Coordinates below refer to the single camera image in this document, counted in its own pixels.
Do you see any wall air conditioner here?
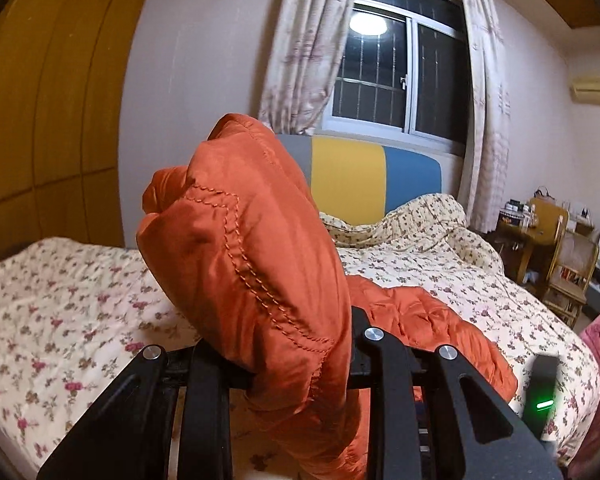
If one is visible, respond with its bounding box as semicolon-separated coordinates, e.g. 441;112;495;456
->
569;74;600;109

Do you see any orange quilted blanket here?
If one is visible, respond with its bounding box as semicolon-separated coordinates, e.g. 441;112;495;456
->
135;112;519;480

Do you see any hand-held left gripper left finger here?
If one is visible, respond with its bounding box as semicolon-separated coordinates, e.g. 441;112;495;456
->
36;342;255;480

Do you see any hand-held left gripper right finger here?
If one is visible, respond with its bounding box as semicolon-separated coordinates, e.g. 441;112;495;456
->
347;307;564;480

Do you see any patterned curtain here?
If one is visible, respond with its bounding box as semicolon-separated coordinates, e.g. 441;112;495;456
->
452;0;512;234
257;0;364;137

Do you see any grey yellow blue headboard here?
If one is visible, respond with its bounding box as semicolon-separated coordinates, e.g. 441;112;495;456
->
275;132;444;227

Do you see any floral bed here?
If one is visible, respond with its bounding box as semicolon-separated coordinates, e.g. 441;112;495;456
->
0;192;600;480

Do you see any cluster of small jars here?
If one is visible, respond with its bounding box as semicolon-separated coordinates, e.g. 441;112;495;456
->
499;199;537;227

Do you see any window with white frame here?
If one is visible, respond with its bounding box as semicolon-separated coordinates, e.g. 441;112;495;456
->
319;0;472;157

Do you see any wooden chair with solid back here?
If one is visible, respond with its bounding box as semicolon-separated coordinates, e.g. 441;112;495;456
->
529;197;572;247

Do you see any wooden chair with rattan back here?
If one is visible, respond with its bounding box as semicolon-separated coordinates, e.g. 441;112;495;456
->
544;229;600;330

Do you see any small wooden side table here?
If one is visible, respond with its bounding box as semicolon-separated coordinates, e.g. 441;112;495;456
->
494;219;537;287

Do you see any wooden wardrobe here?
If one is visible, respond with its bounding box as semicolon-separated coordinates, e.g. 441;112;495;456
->
0;0;167;262

